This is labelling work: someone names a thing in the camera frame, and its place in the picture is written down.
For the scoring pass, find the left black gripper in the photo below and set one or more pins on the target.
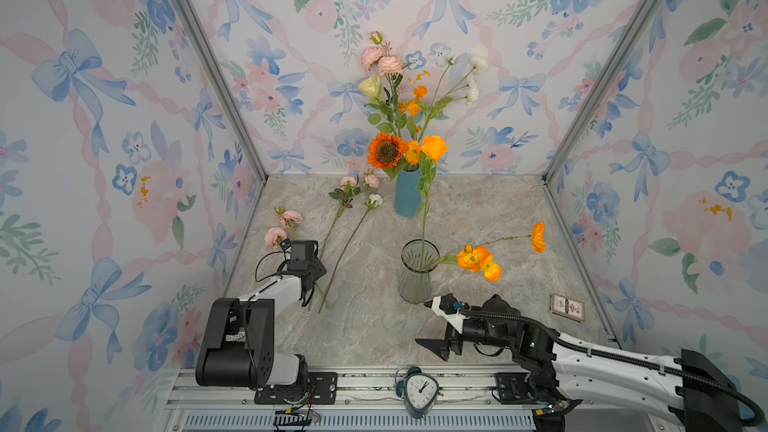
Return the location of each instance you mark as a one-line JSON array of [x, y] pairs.
[[319, 268]]

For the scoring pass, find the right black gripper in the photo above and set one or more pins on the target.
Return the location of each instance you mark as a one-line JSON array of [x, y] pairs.
[[440, 349]]

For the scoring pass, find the pink rose stem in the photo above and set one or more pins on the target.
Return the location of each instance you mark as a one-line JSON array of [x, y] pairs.
[[289, 220]]

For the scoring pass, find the clear glass vase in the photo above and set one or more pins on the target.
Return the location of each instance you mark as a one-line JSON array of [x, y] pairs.
[[419, 258]]

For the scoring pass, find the orange poppy spray stem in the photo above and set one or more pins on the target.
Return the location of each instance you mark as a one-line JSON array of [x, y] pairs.
[[480, 259]]

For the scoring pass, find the teal ceramic vase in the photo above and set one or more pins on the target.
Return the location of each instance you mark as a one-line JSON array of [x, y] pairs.
[[407, 195]]

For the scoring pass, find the orange ranunculus flower stem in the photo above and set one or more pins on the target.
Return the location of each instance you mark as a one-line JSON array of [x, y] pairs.
[[433, 148]]

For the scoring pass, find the cream rose stem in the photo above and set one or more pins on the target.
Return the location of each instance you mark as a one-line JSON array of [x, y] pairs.
[[389, 112]]

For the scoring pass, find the tall pink bud stem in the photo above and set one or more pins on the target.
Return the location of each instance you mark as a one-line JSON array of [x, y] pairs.
[[379, 59]]

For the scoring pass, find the white ranunculus flower stem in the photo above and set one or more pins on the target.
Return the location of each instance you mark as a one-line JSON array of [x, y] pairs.
[[466, 90]]

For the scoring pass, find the orange poppy flower stem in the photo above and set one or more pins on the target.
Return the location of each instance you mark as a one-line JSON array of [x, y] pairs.
[[411, 113]]

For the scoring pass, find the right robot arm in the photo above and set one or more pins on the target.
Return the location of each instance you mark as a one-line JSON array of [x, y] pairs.
[[687, 389]]

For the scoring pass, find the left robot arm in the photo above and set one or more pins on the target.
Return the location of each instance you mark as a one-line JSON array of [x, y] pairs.
[[238, 347]]

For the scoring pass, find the teal heart alarm clock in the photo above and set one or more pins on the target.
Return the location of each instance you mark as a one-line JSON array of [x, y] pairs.
[[418, 390]]

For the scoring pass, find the pink bud flower stem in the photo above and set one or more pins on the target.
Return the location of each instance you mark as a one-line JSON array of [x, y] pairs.
[[344, 195]]

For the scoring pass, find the small card box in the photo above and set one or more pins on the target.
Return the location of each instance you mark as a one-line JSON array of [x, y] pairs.
[[566, 307]]

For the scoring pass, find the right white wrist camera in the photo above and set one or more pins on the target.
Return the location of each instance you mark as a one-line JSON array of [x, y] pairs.
[[450, 309]]

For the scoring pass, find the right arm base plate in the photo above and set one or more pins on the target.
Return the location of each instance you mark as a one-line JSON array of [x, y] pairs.
[[513, 388]]

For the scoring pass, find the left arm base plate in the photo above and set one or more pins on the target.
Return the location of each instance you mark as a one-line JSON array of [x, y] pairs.
[[315, 388]]

